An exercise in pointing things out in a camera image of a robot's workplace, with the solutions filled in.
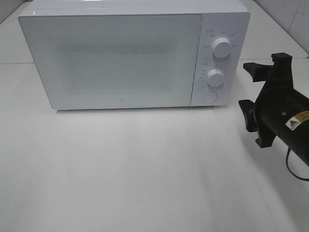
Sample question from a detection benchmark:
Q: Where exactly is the black thin cable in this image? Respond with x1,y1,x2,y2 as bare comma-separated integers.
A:
286,148,309,181

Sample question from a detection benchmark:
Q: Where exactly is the white microwave door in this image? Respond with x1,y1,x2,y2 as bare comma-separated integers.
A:
19,14,201,110

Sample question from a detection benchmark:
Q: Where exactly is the round white door button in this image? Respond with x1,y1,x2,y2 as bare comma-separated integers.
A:
203,91,218,103

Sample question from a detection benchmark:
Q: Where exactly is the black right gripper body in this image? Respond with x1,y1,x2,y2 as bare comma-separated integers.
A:
254,53,309,149

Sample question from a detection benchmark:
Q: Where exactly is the white microwave knob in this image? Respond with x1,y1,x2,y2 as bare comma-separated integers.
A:
206,69,224,87
211,36,232,58

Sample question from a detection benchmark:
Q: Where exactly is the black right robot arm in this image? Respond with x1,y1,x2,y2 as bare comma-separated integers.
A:
239,53,309,164

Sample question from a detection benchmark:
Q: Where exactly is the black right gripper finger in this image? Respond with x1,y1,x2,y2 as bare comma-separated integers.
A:
239,100,258,132
243,62,273,82

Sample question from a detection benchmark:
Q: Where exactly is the white microwave oven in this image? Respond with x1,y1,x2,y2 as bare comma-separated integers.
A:
18,0,251,108

